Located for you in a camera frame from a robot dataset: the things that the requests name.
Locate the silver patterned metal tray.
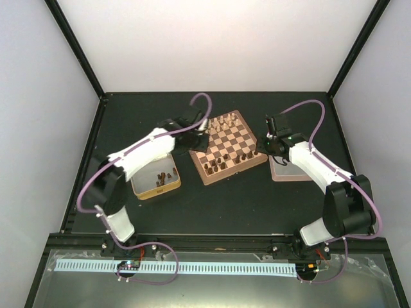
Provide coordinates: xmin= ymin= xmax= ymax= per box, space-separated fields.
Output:
xmin=268 ymin=156 xmax=312 ymax=182

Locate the black frame post left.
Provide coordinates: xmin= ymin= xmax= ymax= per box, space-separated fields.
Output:
xmin=44 ymin=0 xmax=105 ymax=99

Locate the wooden chess board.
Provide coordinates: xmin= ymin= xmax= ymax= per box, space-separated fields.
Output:
xmin=189 ymin=110 xmax=268 ymax=185

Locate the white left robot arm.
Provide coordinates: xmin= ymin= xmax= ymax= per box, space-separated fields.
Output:
xmin=76 ymin=103 xmax=212 ymax=256

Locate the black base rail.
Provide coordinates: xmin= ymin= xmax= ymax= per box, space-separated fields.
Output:
xmin=101 ymin=235 xmax=330 ymax=260

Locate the gold tin with pieces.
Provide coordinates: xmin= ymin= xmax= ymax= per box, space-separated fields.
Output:
xmin=130 ymin=154 xmax=181 ymax=200

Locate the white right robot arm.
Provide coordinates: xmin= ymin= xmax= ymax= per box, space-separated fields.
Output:
xmin=257 ymin=114 xmax=377 ymax=259

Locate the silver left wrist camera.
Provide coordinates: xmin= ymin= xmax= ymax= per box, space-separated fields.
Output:
xmin=198 ymin=119 xmax=209 ymax=131

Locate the black frame post right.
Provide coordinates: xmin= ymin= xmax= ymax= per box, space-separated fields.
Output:
xmin=327 ymin=0 xmax=390 ymax=98

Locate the black frame post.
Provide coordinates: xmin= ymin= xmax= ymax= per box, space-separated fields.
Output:
xmin=44 ymin=0 xmax=105 ymax=99
xmin=327 ymin=0 xmax=390 ymax=98

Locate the light blue slotted strip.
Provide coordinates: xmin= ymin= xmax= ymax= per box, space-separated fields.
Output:
xmin=54 ymin=259 xmax=297 ymax=278

